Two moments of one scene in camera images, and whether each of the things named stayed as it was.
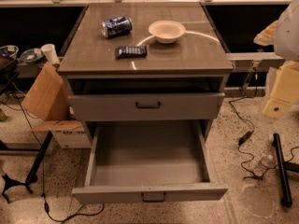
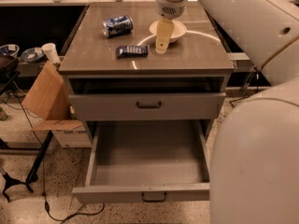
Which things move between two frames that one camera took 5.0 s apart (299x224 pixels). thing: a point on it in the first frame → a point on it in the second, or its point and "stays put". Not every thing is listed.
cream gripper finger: [285, 91] → [170, 3]
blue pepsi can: [116, 26] stays put
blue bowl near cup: [32, 55] stays put
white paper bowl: [166, 32] stays put
